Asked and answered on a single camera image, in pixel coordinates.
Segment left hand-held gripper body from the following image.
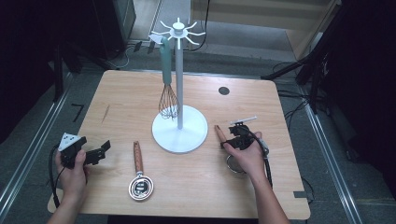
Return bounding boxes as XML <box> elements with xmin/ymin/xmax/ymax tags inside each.
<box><xmin>57</xmin><ymin>132</ymin><xmax>94</xmax><ymax>170</ymax></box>

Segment white paper tag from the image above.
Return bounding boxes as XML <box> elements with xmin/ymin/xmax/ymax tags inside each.
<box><xmin>148</xmin><ymin>33</ymin><xmax>163</xmax><ymax>45</ymax></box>

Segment dark cabinet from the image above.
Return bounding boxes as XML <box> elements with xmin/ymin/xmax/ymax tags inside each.
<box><xmin>92</xmin><ymin>0</ymin><xmax>137</xmax><ymax>62</ymax></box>

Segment black hanging cable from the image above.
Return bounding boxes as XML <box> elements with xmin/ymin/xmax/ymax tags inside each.
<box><xmin>183</xmin><ymin>0</ymin><xmax>211</xmax><ymax>52</ymax></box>

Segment teal handled wire whisk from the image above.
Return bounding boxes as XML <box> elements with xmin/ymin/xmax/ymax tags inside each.
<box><xmin>157</xmin><ymin>35</ymin><xmax>181</xmax><ymax>120</ymax></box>

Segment white utensil rack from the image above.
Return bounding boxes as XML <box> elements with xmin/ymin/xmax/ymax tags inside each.
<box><xmin>148</xmin><ymin>17</ymin><xmax>209</xmax><ymax>154</ymax></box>

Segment black metal stand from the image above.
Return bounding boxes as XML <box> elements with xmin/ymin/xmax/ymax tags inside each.
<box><xmin>261</xmin><ymin>0</ymin><xmax>353</xmax><ymax>115</ymax></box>

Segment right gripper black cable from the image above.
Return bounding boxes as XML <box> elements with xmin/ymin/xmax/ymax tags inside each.
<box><xmin>241</xmin><ymin>125</ymin><xmax>275</xmax><ymax>189</ymax></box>

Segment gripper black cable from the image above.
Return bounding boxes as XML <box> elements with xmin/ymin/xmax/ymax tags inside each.
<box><xmin>241</xmin><ymin>125</ymin><xmax>275</xmax><ymax>189</ymax></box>
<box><xmin>48</xmin><ymin>144</ymin><xmax>67</xmax><ymax>209</ymax></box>

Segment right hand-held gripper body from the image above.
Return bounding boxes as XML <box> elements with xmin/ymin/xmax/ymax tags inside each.
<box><xmin>225</xmin><ymin>116</ymin><xmax>260</xmax><ymax>151</ymax></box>

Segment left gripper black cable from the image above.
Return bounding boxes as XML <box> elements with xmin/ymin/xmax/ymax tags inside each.
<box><xmin>48</xmin><ymin>144</ymin><xmax>67</xmax><ymax>209</ymax></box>

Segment wooden handled mesh strainer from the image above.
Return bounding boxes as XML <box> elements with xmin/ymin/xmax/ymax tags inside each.
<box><xmin>214</xmin><ymin>124</ymin><xmax>248</xmax><ymax>175</ymax></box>

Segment black floor cables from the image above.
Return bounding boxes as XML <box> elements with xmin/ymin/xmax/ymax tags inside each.
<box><xmin>272</xmin><ymin>60</ymin><xmax>316</xmax><ymax>132</ymax></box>

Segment wooden handled metal scoop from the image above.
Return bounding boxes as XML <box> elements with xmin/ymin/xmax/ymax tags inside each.
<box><xmin>128</xmin><ymin>140</ymin><xmax>155</xmax><ymax>202</ymax></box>

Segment person's right hand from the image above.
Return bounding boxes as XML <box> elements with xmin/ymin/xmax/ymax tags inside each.
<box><xmin>222</xmin><ymin>131</ymin><xmax>266</xmax><ymax>183</ymax></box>

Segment person's left hand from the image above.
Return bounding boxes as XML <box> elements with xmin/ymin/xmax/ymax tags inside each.
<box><xmin>54</xmin><ymin>148</ymin><xmax>91</xmax><ymax>202</ymax></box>

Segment metal floor rail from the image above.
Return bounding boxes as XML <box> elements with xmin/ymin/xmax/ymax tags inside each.
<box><xmin>302</xmin><ymin>101</ymin><xmax>364</xmax><ymax>224</ymax></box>
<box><xmin>0</xmin><ymin>88</ymin><xmax>72</xmax><ymax>214</ymax></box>

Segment black upright post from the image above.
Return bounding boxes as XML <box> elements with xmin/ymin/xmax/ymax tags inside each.
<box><xmin>52</xmin><ymin>43</ymin><xmax>65</xmax><ymax>103</ymax></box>

